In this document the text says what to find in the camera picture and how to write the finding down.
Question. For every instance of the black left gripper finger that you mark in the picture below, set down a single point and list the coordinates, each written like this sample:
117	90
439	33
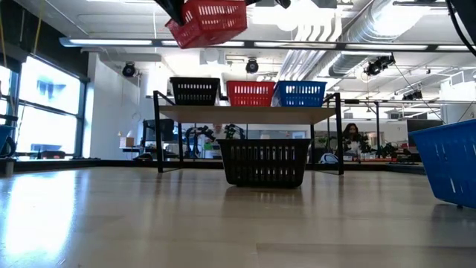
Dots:
175	9

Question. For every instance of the wooden shelf with black legs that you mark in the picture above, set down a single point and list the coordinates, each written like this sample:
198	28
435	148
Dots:
241	114

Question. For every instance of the black background rig frame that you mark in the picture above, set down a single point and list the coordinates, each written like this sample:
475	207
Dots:
377	126

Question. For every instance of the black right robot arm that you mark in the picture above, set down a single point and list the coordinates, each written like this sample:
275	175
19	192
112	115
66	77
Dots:
466	7

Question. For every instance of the silver ventilation duct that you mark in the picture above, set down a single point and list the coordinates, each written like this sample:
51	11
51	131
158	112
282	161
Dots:
372	30

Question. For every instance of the black ceiling track light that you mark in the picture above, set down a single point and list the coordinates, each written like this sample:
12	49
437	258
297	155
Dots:
379	65
413	95

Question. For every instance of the black slotted plastic basket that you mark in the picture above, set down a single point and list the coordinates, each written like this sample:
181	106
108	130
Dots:
264	178
195	79

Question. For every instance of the small cardboard box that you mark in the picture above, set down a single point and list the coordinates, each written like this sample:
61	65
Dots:
126	142

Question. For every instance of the person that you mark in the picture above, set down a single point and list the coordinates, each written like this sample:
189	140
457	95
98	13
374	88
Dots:
217	133
351	139

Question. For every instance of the green potted plants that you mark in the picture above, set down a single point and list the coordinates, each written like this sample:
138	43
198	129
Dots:
388	150

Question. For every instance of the black background robot arm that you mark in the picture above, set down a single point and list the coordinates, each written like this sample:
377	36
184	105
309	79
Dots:
234	131
197	136

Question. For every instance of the black metal rail frame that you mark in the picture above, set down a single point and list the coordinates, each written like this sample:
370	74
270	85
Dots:
405	169
56	164

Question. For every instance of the black round ceiling spotlight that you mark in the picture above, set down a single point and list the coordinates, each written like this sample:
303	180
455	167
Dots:
251	66
128	69

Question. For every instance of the black computer monitor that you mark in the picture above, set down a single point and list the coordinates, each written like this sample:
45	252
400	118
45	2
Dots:
420	124
160	129

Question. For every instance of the large bright window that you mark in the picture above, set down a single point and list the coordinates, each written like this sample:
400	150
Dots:
48	85

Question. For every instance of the long linear light fixture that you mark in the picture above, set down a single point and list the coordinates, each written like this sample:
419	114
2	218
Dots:
111	42

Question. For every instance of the blue rounded object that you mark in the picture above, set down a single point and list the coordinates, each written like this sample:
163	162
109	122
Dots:
4	136

